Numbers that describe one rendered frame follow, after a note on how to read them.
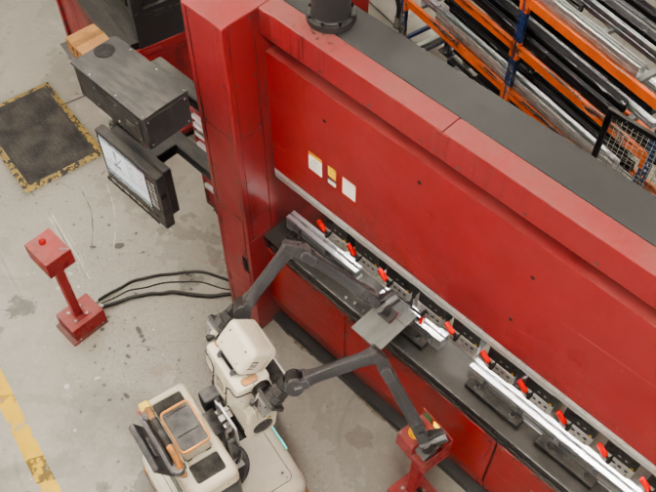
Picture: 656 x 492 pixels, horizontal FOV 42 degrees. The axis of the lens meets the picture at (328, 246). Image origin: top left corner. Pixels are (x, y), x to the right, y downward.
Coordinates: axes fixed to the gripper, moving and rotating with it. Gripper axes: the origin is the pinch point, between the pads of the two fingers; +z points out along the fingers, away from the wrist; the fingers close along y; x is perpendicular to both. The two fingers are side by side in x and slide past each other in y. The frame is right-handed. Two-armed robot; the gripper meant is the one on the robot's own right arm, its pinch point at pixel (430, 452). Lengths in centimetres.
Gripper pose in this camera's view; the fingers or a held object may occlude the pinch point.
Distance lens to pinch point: 410.5
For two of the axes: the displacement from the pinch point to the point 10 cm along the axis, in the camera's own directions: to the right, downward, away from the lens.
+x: -6.1, -6.3, 4.8
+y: 7.6, -6.4, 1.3
